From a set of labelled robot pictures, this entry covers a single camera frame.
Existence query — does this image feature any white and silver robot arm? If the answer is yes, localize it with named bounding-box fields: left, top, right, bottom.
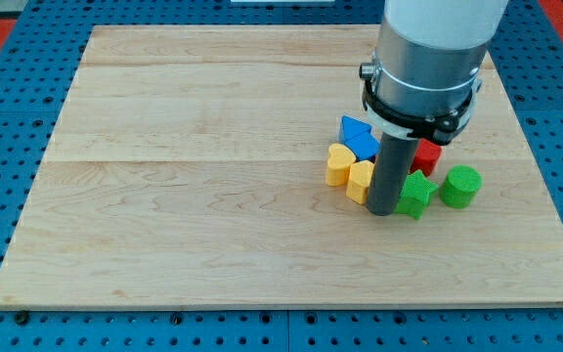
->
left=359, top=0, right=508, bottom=146

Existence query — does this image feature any yellow heart block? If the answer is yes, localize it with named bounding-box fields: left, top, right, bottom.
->
left=325, top=143, right=356, bottom=187

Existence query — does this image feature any yellow pentagon block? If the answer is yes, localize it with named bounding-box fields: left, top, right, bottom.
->
left=345, top=160, right=374, bottom=204

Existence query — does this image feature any blue triangle block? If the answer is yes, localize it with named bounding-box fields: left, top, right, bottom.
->
left=338, top=115, right=371, bottom=144

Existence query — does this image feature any blue cube block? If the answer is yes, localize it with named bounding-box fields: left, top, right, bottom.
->
left=344, top=133, right=380, bottom=161

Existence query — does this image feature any light wooden board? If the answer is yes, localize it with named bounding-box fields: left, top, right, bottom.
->
left=0, top=25, right=563, bottom=311

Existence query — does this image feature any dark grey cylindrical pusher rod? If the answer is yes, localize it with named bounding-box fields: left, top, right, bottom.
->
left=366, top=132, right=419, bottom=216

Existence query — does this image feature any green star block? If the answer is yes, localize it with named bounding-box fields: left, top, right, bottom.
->
left=395, top=170, right=439, bottom=220

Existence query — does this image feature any red cylinder block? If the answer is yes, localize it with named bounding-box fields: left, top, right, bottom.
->
left=409, top=139, right=443, bottom=177

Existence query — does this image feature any green cylinder block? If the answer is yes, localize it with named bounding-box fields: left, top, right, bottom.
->
left=440, top=165, right=483, bottom=209

